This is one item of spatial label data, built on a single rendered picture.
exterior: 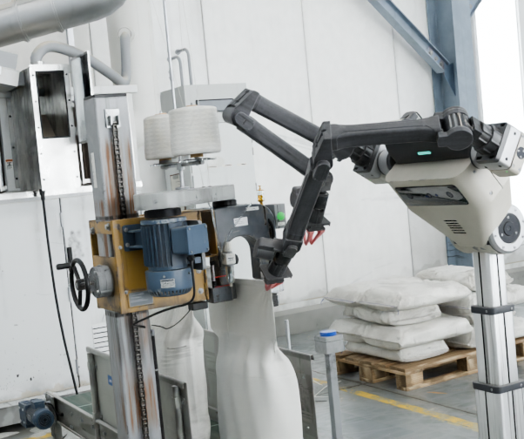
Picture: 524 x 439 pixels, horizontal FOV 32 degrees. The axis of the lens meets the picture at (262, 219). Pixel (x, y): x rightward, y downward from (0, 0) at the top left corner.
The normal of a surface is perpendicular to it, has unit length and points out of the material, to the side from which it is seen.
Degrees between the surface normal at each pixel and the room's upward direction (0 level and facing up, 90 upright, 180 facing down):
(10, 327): 90
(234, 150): 90
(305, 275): 90
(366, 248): 90
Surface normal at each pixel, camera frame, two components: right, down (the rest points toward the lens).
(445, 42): -0.87, 0.11
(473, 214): -0.60, 0.72
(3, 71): 0.50, 0.00
